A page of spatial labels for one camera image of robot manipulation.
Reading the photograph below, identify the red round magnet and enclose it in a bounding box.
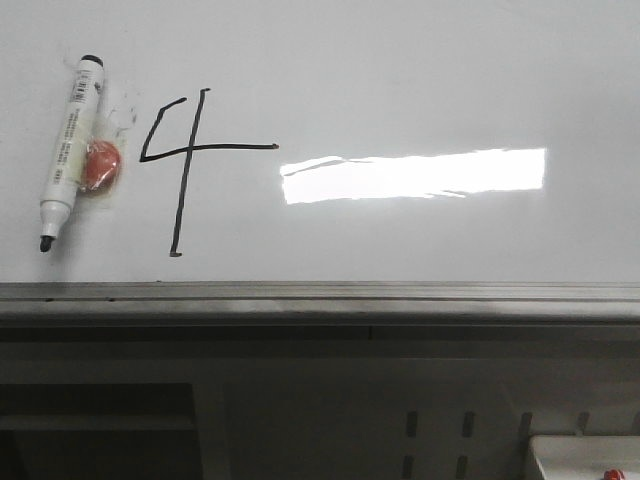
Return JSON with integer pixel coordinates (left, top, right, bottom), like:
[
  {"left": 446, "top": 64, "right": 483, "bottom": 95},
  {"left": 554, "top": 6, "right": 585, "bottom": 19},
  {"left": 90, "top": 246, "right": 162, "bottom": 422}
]
[{"left": 81, "top": 140, "right": 121, "bottom": 193}]

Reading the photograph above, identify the white black whiteboard marker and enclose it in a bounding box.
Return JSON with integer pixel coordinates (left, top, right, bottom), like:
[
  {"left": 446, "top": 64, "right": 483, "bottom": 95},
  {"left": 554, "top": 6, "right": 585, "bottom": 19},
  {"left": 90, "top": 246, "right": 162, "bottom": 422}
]
[{"left": 39, "top": 54, "right": 105, "bottom": 253}]

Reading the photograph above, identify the white whiteboard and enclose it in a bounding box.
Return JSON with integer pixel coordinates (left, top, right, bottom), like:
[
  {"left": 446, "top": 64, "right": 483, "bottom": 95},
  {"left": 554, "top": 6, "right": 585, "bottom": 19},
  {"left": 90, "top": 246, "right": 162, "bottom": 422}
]
[{"left": 1, "top": 1, "right": 639, "bottom": 324}]

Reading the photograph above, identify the grey pegboard panel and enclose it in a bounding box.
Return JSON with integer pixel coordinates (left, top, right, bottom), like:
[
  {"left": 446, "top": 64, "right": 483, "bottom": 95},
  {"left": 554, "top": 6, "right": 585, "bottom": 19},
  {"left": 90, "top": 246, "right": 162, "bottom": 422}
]
[{"left": 193, "top": 356, "right": 639, "bottom": 479}]

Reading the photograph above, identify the red capped marker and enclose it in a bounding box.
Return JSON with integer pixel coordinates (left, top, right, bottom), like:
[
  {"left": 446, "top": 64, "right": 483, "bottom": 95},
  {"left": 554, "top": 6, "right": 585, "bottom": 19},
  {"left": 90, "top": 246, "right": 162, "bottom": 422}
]
[{"left": 603, "top": 469, "right": 626, "bottom": 480}]

